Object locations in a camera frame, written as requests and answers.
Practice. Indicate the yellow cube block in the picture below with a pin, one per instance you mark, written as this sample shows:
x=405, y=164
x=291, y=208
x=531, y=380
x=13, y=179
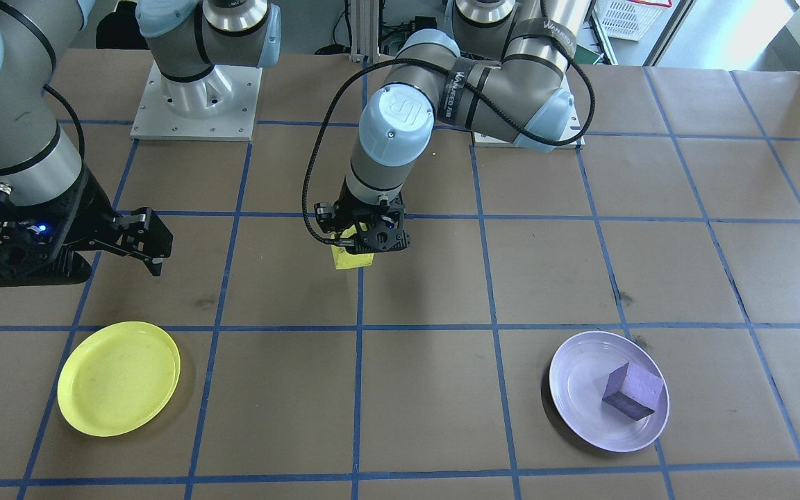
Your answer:
x=348, y=262

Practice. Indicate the purple cube block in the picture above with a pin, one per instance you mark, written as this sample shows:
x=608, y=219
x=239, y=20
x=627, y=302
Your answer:
x=636, y=392

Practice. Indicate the yellow plastic plate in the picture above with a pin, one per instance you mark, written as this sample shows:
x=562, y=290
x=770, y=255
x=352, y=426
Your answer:
x=119, y=378

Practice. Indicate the black office chair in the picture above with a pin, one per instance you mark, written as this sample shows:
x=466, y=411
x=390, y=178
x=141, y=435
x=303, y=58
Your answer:
x=119, y=31

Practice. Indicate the black power box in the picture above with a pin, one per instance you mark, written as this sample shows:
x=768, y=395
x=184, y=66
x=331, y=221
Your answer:
x=422, y=23

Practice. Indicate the lilac plastic plate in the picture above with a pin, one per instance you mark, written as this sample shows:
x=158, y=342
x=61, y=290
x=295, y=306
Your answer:
x=580, y=389

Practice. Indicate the white plastic basket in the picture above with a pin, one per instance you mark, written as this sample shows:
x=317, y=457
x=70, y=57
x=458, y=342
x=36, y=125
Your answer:
x=632, y=17

